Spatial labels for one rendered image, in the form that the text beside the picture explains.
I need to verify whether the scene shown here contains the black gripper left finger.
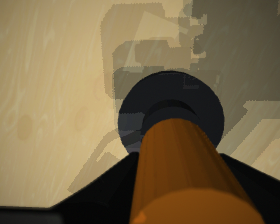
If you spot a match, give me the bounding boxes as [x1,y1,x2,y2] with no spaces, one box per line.
[0,152,139,224]

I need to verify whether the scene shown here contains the orange cylinder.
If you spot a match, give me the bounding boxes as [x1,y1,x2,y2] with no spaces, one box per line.
[129,118,265,224]

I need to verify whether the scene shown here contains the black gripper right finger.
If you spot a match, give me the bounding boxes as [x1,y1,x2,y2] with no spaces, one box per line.
[219,153,280,224]

